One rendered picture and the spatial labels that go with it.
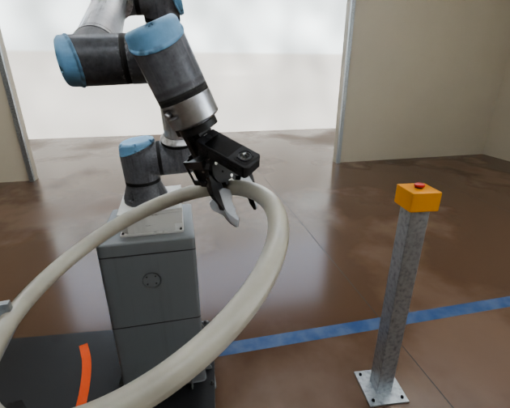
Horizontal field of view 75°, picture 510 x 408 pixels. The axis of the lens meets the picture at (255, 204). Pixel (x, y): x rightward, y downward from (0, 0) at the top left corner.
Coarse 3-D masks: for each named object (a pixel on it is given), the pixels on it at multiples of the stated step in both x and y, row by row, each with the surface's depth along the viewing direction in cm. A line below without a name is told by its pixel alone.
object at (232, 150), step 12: (216, 132) 59; (204, 144) 57; (216, 144) 57; (228, 144) 57; (240, 144) 57; (216, 156) 57; (228, 156) 55; (240, 156) 55; (252, 156) 55; (228, 168) 57; (240, 168) 54; (252, 168) 55
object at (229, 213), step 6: (222, 192) 61; (228, 192) 62; (222, 198) 61; (228, 198) 62; (210, 204) 66; (216, 204) 65; (228, 204) 62; (216, 210) 66; (222, 210) 62; (228, 210) 63; (234, 210) 64; (228, 216) 63; (234, 216) 64; (234, 222) 64
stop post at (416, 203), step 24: (408, 192) 126; (432, 192) 125; (408, 216) 130; (408, 240) 133; (408, 264) 138; (408, 288) 142; (384, 312) 154; (384, 336) 155; (384, 360) 157; (360, 384) 170; (384, 384) 163
